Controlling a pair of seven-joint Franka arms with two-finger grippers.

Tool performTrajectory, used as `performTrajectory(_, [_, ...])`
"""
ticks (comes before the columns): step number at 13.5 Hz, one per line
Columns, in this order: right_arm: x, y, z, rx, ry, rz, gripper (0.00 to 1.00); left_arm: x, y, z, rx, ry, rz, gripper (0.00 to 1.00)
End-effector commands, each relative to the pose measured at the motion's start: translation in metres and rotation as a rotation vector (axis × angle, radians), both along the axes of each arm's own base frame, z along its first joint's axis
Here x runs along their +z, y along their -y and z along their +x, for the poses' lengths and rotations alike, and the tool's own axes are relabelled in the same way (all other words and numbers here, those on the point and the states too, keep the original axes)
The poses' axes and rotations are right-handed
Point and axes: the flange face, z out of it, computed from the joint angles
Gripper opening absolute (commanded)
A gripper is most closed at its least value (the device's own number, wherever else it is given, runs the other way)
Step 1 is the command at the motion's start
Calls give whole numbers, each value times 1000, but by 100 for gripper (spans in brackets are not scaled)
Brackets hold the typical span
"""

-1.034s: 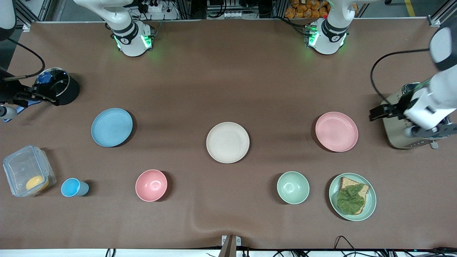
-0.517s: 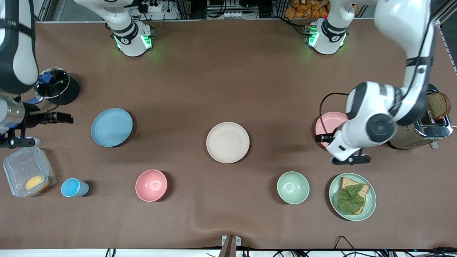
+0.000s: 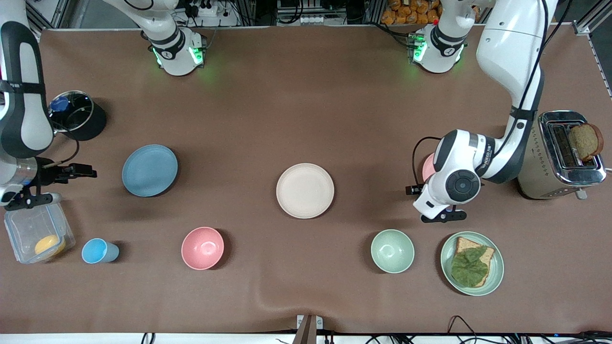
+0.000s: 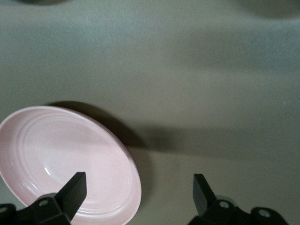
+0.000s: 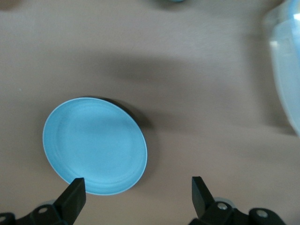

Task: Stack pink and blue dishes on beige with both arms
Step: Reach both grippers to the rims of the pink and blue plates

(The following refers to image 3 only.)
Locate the aluminium frame rail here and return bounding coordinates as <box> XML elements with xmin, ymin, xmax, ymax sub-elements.
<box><xmin>574</xmin><ymin>0</ymin><xmax>612</xmax><ymax>98</ymax></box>

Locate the glass lid with blue knob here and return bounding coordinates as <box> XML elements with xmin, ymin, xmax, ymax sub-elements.
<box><xmin>50</xmin><ymin>91</ymin><xmax>94</xmax><ymax>133</ymax></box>

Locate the brown toast slice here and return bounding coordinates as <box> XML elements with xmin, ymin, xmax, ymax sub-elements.
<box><xmin>568</xmin><ymin>123</ymin><xmax>604</xmax><ymax>161</ymax></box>

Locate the clear container with blue seal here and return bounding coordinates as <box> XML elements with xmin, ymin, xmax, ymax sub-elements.
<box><xmin>4</xmin><ymin>203</ymin><xmax>76</xmax><ymax>264</ymax></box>

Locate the bread slice with crust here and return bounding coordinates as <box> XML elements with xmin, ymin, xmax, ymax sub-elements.
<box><xmin>454</xmin><ymin>236</ymin><xmax>495</xmax><ymax>287</ymax></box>

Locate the black saucepan with blue handle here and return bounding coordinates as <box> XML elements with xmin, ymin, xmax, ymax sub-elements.
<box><xmin>50</xmin><ymin>91</ymin><xmax>107</xmax><ymax>141</ymax></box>

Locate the pink bowl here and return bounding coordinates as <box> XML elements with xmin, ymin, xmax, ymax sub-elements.
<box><xmin>181</xmin><ymin>226</ymin><xmax>225</xmax><ymax>270</ymax></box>

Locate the blue plate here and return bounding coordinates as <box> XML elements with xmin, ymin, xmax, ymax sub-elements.
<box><xmin>122</xmin><ymin>144</ymin><xmax>178</xmax><ymax>197</ymax></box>

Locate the white power strip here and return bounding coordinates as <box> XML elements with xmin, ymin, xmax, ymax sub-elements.
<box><xmin>184</xmin><ymin>0</ymin><xmax>225</xmax><ymax>17</ymax></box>

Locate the beige and chrome toaster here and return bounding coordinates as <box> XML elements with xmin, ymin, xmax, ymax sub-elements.
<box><xmin>517</xmin><ymin>110</ymin><xmax>607</xmax><ymax>200</ymax></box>

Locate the black looped floor cable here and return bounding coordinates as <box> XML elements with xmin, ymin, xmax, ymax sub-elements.
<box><xmin>447</xmin><ymin>315</ymin><xmax>479</xmax><ymax>337</ymax></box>

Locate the green plate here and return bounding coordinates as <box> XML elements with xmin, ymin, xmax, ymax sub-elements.
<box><xmin>440</xmin><ymin>231</ymin><xmax>504</xmax><ymax>296</ymax></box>

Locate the beige plate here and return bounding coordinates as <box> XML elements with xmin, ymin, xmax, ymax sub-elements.
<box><xmin>276</xmin><ymin>163</ymin><xmax>335</xmax><ymax>219</ymax></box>

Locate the yellow lemon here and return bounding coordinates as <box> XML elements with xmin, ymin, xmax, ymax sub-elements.
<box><xmin>34</xmin><ymin>234</ymin><xmax>66</xmax><ymax>256</ymax></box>

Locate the pink plate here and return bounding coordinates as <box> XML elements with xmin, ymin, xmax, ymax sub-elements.
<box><xmin>422</xmin><ymin>153</ymin><xmax>437</xmax><ymax>183</ymax></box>

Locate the blue plastic cup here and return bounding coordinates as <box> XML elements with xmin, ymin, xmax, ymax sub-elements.
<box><xmin>81</xmin><ymin>238</ymin><xmax>120</xmax><ymax>264</ymax></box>

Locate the metal table edge bracket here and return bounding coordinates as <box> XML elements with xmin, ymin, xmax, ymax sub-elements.
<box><xmin>296</xmin><ymin>314</ymin><xmax>323</xmax><ymax>344</ymax></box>

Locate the green bowl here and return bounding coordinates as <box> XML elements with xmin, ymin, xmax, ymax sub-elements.
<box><xmin>371</xmin><ymin>229</ymin><xmax>415</xmax><ymax>274</ymax></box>

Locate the green lettuce leaf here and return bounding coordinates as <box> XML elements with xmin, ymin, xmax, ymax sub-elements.
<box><xmin>451</xmin><ymin>246</ymin><xmax>489</xmax><ymax>288</ymax></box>

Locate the bag of orange buns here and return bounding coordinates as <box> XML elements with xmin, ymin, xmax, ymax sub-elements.
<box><xmin>381</xmin><ymin>0</ymin><xmax>443</xmax><ymax>25</ymax></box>

